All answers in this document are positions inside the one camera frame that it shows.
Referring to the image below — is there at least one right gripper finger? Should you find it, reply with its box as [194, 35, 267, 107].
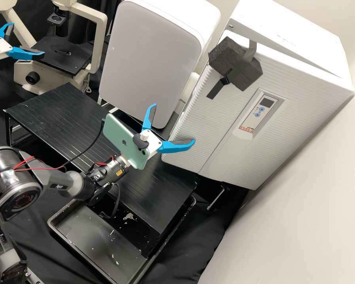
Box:
[157, 138, 196, 155]
[142, 103, 158, 131]

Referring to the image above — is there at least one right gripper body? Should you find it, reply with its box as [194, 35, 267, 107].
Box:
[142, 129, 163, 154]

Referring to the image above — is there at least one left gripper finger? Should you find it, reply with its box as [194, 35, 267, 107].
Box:
[0, 22, 15, 39]
[8, 46, 45, 62]

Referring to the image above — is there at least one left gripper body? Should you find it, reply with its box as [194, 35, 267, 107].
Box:
[0, 37, 13, 61]

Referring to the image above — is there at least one incubator door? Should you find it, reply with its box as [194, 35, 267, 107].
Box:
[162, 29, 355, 191]

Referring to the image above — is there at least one white incubator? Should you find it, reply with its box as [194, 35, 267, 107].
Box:
[177, 0, 355, 119]

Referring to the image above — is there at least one cream microscope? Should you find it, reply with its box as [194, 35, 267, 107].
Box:
[0, 0, 108, 96]

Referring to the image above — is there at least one black tray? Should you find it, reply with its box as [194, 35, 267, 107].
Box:
[47, 194, 197, 284]

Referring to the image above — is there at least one right wrist camera phone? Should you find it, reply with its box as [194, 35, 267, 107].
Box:
[103, 113, 157, 171]

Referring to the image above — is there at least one black cable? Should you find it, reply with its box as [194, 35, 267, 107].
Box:
[98, 183, 121, 219]
[58, 118, 106, 170]

